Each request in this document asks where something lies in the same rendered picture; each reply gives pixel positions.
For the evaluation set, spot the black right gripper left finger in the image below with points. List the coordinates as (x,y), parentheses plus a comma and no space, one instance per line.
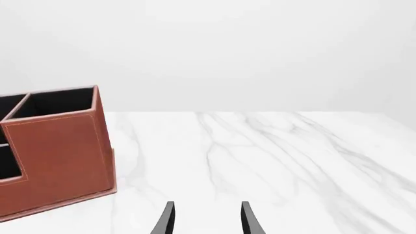
(166,221)

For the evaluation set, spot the red-brown desk caddy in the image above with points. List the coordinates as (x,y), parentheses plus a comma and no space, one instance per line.
(58,156)

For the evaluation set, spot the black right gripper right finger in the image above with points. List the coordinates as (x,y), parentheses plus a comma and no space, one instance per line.
(250,223)

